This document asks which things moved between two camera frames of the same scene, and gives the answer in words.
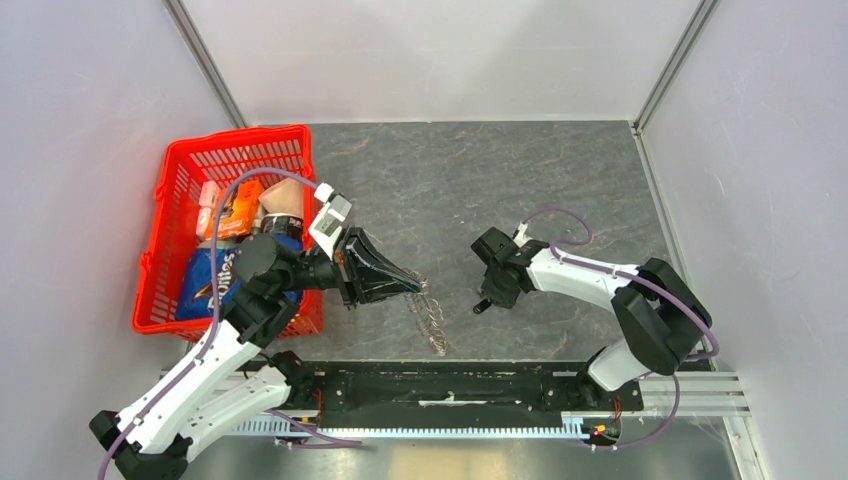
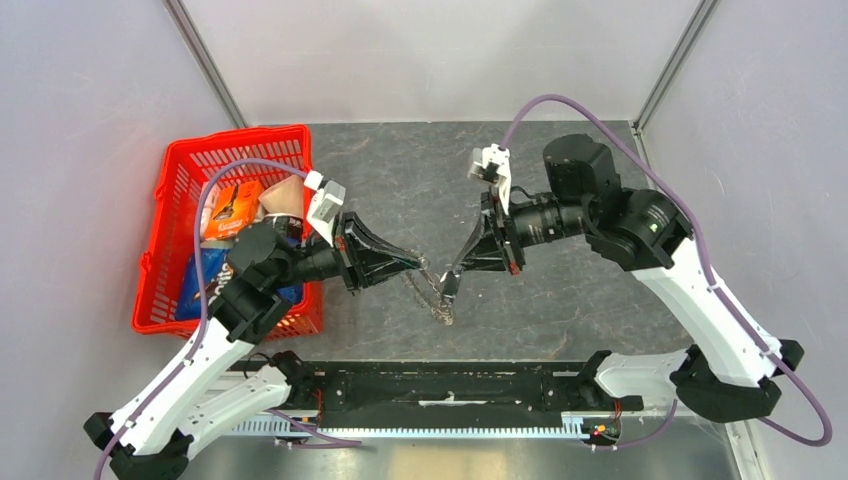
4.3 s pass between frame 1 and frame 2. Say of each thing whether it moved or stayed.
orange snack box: stayed
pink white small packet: stayed
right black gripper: moved
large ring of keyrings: moved
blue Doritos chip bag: stayed
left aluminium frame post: stayed
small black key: moved
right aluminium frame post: stayed
